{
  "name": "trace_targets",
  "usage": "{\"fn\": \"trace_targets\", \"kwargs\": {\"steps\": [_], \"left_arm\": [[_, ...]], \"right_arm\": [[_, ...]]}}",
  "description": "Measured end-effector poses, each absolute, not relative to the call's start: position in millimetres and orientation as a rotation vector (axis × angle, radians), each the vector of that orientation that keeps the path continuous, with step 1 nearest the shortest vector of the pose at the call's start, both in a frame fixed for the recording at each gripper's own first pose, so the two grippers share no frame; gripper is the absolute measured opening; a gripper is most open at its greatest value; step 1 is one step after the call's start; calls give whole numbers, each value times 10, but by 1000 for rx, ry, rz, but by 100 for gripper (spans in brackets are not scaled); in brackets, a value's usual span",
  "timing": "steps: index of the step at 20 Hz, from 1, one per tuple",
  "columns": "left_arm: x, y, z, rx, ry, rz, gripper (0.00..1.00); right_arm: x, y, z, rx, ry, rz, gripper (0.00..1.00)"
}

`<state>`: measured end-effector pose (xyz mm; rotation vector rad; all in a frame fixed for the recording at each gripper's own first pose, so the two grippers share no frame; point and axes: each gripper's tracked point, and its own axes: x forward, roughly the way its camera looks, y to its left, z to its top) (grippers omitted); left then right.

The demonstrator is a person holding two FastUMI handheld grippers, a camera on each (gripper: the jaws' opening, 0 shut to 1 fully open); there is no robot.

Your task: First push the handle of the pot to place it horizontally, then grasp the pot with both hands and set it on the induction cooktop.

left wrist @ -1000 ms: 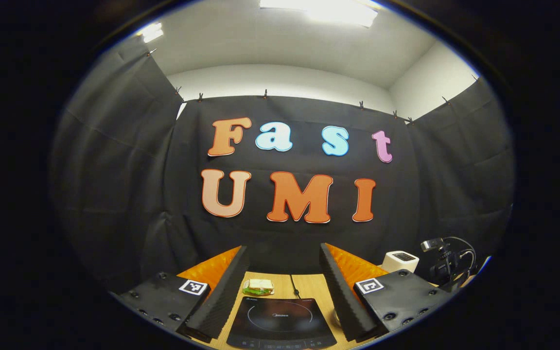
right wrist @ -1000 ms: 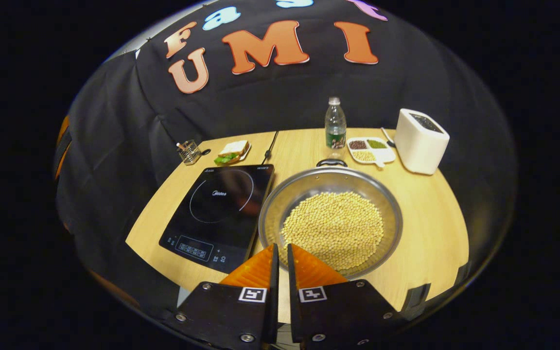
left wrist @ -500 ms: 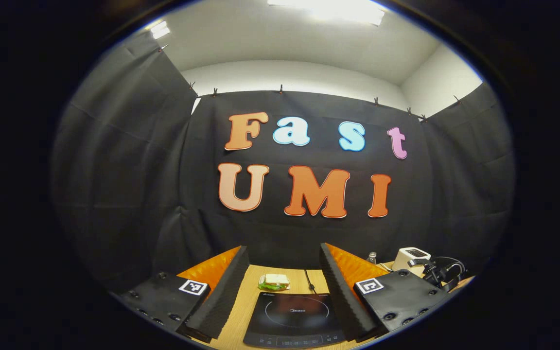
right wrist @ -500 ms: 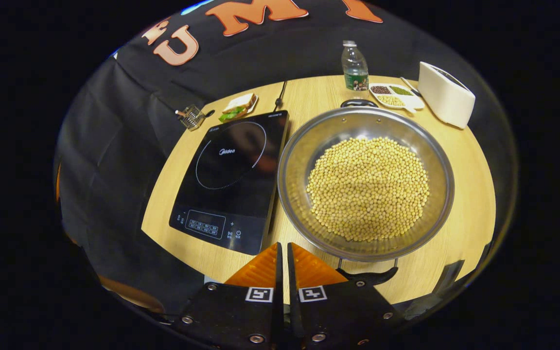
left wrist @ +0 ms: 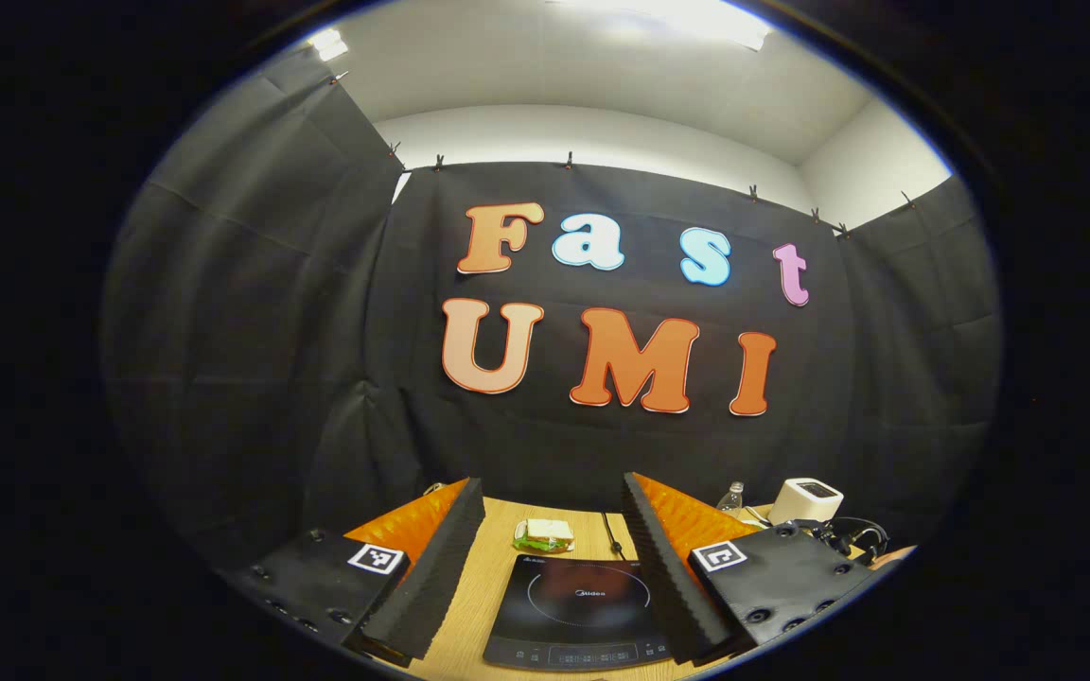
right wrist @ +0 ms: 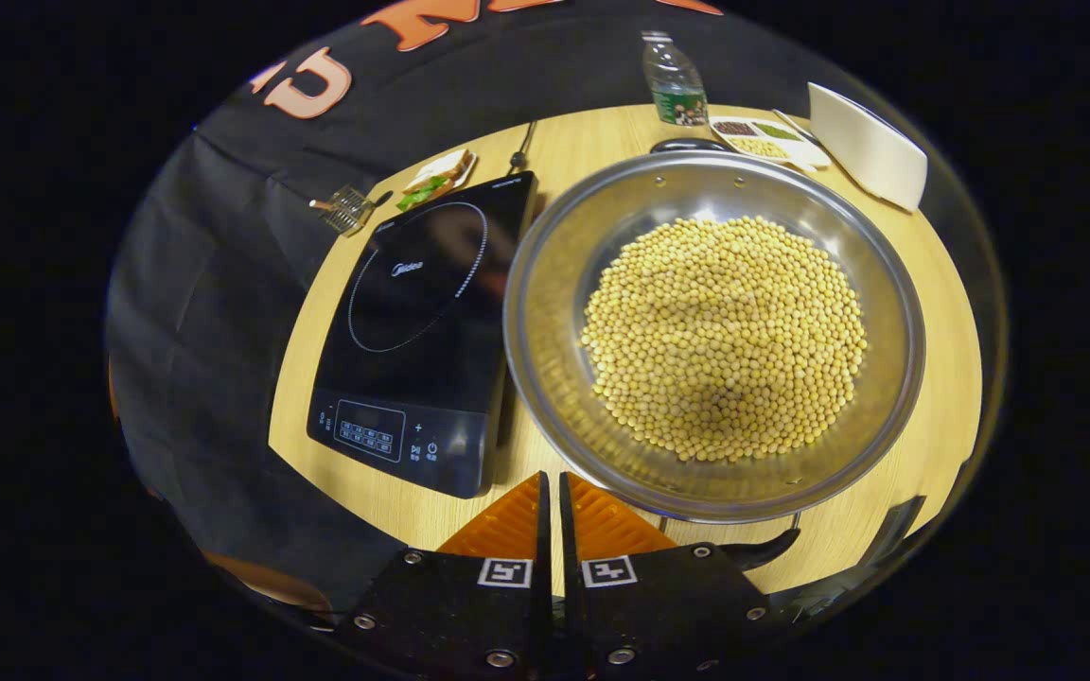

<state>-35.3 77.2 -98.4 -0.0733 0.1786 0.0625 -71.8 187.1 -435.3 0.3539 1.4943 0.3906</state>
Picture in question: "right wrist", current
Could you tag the dark red beans portion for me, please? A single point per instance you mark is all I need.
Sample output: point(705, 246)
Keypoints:
point(734, 128)

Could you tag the white toaster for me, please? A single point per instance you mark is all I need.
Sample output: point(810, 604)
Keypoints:
point(867, 151)

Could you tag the small white plate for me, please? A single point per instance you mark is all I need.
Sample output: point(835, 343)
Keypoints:
point(466, 180)

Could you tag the green mung beans portion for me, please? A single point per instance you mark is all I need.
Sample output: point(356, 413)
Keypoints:
point(778, 131)

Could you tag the clear plastic water bottle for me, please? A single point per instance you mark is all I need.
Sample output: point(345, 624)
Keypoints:
point(676, 85)

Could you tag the white divided dish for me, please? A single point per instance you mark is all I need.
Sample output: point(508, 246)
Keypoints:
point(815, 157)

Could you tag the small soybeans portion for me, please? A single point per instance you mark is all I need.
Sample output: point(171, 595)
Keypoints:
point(761, 148)

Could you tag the pile of soybeans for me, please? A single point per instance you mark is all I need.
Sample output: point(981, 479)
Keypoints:
point(725, 340)

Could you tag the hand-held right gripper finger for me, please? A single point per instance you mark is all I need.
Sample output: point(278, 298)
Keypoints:
point(567, 530)
point(544, 530)

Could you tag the black induction cooktop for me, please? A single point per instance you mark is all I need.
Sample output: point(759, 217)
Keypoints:
point(413, 378)

